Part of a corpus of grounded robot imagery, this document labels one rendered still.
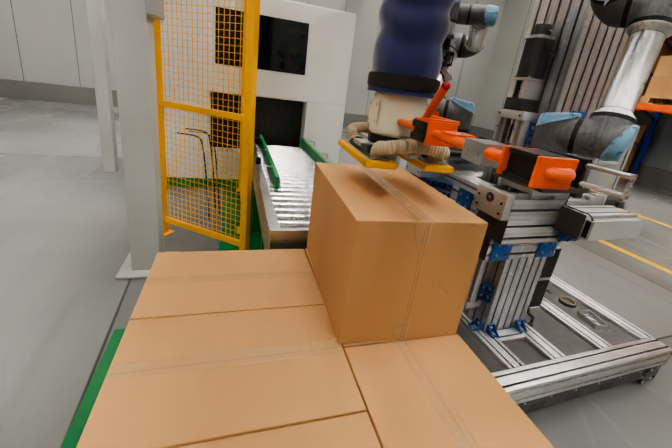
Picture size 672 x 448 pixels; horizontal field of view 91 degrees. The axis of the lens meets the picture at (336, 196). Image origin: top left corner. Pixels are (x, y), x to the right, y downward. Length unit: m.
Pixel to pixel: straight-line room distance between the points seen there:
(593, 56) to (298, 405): 1.52
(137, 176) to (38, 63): 8.80
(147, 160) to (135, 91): 0.37
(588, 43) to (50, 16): 10.38
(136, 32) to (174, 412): 1.72
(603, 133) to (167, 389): 1.38
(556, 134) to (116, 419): 1.41
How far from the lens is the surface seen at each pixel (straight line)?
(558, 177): 0.60
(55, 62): 10.76
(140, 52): 2.10
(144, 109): 2.11
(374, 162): 0.96
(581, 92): 1.64
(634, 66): 1.38
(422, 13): 1.06
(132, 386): 1.01
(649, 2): 1.46
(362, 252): 0.90
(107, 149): 4.50
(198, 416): 0.92
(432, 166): 1.05
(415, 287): 1.03
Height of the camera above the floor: 1.27
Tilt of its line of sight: 19 degrees down
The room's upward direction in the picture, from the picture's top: 7 degrees clockwise
